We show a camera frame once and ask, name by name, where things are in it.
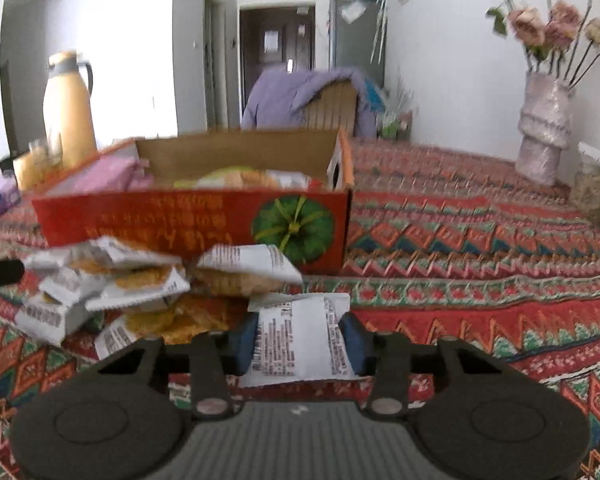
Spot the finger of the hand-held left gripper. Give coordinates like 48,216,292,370
0,251,26,291

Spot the grey interior door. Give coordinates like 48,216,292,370
203,0,227,131

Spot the purple jacket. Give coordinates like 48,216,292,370
241,66,378,139

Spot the yellow thermos jug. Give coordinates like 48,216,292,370
42,51,98,158

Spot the pile of white snack packets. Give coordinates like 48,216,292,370
14,236,306,361

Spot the yellow cup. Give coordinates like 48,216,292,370
12,152,41,191

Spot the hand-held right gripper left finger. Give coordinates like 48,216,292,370
96,311,259,420

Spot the pink ceramic vase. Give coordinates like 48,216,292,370
515,71,575,187

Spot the white umbrella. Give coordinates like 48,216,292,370
370,0,388,63

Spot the rack of small bottles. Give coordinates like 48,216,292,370
380,105,413,141

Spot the grey refrigerator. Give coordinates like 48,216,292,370
328,0,388,76

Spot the white cracker packet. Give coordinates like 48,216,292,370
240,294,361,387

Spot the dried pink rose bouquet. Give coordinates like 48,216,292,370
467,0,600,88

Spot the dark brown door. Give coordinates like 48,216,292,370
239,6,316,86

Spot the wooden chair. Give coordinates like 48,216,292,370
302,81,359,133

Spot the glass cup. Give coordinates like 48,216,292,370
27,132,65,181

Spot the pink snack packet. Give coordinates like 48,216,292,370
132,159,155,188
70,156,141,193

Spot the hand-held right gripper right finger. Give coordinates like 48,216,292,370
340,311,503,420

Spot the red cardboard box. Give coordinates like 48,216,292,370
31,128,355,276

